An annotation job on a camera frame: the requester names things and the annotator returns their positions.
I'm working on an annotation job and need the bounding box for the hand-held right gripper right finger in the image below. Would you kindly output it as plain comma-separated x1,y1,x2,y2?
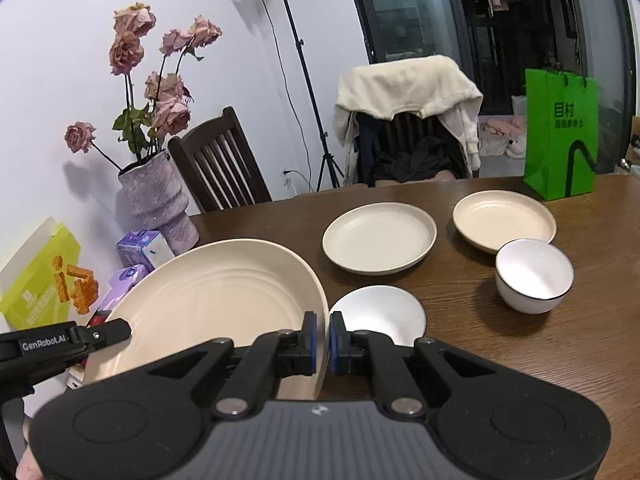
330,311,501,418

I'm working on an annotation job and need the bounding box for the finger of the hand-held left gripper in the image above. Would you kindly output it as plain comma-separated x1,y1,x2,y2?
69,319,132,359

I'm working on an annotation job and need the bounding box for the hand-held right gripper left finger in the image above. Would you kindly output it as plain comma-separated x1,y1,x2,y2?
145,311,318,418

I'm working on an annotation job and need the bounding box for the white bowl black rim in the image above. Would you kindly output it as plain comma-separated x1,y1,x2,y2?
494,238,575,315
330,285,428,349

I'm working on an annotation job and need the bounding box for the cream plate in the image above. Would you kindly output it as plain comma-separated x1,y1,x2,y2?
322,203,438,276
452,191,557,256
85,239,331,402

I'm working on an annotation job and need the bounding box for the person's left hand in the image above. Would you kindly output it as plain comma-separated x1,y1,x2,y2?
15,443,49,480

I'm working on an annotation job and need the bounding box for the purple tissue pack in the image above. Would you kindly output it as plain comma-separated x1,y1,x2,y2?
94,266,151,322
116,230,176,272

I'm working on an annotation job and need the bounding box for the yellow-green snack bag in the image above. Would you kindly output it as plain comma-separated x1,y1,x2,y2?
0,217,99,332

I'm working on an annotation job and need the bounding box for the purple textured vase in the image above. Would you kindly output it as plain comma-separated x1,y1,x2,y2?
117,150,200,257

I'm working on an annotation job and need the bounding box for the dark wooden chair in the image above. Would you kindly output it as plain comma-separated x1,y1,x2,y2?
352,110,473,183
167,106,273,214

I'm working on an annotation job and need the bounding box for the black garment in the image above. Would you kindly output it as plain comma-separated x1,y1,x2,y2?
357,112,463,183

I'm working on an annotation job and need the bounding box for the bunch of dried pink roses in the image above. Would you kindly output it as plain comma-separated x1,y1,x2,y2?
64,4,223,171

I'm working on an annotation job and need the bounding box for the chair draped with clothes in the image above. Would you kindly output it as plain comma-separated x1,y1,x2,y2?
333,55,484,172

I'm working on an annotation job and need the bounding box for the pile of pink clothes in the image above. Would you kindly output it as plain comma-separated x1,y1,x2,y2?
477,114,527,140

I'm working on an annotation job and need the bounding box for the black light stand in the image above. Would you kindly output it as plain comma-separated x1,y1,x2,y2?
244,0,346,193

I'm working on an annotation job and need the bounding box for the green paper bag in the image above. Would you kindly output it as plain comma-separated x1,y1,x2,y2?
523,67,600,202

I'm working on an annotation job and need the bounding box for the dark framed glass door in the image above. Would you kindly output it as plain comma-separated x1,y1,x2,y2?
342,0,636,183

